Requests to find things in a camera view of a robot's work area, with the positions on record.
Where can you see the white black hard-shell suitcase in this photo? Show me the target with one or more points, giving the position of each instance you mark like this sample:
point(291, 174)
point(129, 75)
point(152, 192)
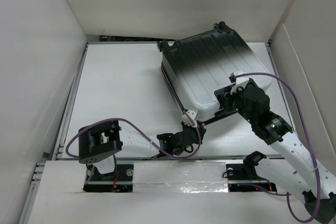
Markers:
point(197, 70)

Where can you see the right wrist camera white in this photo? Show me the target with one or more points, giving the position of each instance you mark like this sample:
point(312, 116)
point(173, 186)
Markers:
point(239, 82)

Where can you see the silver taped mounting rail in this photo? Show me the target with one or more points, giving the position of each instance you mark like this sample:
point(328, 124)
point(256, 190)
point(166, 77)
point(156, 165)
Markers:
point(205, 176)

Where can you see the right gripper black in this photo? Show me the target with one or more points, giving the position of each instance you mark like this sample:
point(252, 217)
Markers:
point(228, 96)

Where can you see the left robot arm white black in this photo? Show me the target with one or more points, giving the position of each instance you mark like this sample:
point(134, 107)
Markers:
point(99, 143)

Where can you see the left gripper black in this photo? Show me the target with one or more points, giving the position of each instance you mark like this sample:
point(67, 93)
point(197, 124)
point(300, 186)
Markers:
point(193, 128)

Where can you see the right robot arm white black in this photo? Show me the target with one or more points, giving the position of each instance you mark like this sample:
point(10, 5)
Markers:
point(309, 182)

